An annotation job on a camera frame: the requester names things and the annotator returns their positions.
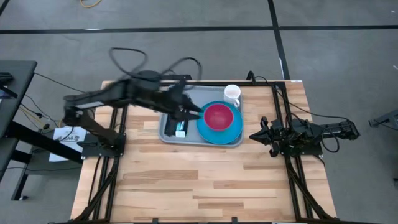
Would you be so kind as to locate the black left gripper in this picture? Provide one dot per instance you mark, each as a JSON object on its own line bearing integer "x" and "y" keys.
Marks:
{"x": 174, "y": 99}

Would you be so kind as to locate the black floor stand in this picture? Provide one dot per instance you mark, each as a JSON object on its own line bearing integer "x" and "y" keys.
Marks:
{"x": 385, "y": 119}

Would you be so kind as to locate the blue round plate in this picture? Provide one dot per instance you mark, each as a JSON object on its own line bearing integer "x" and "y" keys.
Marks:
{"x": 217, "y": 138}

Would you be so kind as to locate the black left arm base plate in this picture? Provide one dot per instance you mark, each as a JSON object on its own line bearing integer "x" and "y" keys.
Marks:
{"x": 102, "y": 151}

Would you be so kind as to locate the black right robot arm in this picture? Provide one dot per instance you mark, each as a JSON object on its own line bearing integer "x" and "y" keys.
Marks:
{"x": 339, "y": 130}

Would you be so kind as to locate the black aluminium rig frame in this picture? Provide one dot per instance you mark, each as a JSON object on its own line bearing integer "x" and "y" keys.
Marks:
{"x": 264, "y": 83}

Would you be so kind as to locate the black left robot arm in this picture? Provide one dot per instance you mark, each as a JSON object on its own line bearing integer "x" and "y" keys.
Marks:
{"x": 102, "y": 95}

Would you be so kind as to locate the grey plastic tray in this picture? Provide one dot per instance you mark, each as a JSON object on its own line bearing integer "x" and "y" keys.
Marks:
{"x": 192, "y": 140}

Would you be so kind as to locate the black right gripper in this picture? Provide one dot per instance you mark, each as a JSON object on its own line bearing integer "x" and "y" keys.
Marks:
{"x": 283, "y": 135}

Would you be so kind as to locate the pink plastic bowl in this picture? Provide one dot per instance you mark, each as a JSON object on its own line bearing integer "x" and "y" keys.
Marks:
{"x": 218, "y": 117}

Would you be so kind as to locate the black bar-shaped device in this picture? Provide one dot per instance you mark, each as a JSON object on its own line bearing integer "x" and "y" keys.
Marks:
{"x": 183, "y": 76}

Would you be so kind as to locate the black napkin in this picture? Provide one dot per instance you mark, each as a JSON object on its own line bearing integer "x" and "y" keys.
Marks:
{"x": 169, "y": 126}

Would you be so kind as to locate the white mug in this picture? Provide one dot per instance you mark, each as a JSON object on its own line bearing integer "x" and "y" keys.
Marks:
{"x": 232, "y": 92}

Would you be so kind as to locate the black desk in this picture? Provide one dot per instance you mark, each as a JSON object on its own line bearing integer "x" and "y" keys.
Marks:
{"x": 15, "y": 93}

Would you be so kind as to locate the white paper sheet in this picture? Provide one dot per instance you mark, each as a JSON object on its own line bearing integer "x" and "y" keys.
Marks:
{"x": 62, "y": 155}

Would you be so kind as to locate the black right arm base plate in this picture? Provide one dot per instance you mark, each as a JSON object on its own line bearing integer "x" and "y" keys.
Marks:
{"x": 314, "y": 152}

